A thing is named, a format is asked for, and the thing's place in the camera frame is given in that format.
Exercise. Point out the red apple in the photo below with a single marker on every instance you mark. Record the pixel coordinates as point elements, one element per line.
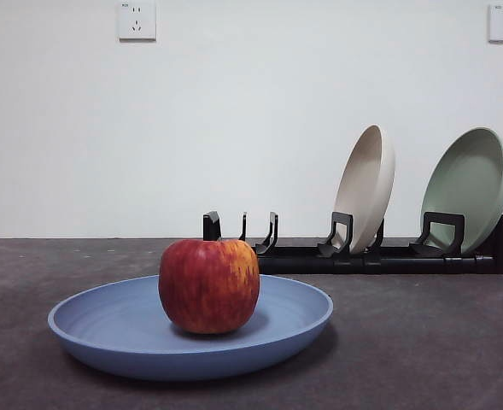
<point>208,286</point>

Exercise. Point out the blue plate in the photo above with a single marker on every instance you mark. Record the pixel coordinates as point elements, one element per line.
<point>106,333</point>

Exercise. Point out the beige plate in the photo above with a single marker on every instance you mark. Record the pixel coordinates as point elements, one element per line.
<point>366,192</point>

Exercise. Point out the black plate rack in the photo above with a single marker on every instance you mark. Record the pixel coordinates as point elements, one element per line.
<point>405,265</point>

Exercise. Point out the green plate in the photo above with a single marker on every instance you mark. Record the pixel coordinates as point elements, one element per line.
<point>464,188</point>

